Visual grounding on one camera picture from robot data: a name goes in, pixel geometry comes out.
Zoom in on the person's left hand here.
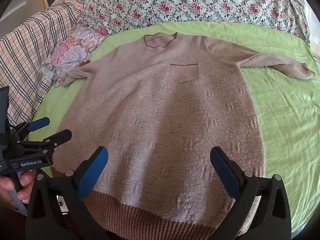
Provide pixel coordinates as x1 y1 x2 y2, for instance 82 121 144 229
0 169 37 209

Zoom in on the rose floral white quilt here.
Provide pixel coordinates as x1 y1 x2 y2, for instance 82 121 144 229
83 0 310 42

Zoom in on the plaid checked blanket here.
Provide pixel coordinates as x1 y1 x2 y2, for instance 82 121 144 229
1 0 85 125

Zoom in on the light green bed sheet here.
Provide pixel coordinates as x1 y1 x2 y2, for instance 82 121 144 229
28 21 320 235

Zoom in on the purple pink floral pillow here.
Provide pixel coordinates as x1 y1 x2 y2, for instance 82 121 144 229
41 23 108 87

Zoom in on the beige knit sweater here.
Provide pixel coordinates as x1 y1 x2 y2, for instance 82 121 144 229
53 33 313 239

